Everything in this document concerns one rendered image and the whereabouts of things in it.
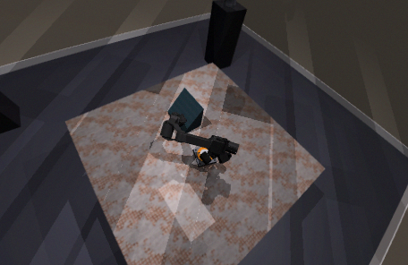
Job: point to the orange round plate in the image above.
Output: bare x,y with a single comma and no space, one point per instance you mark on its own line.
200,151

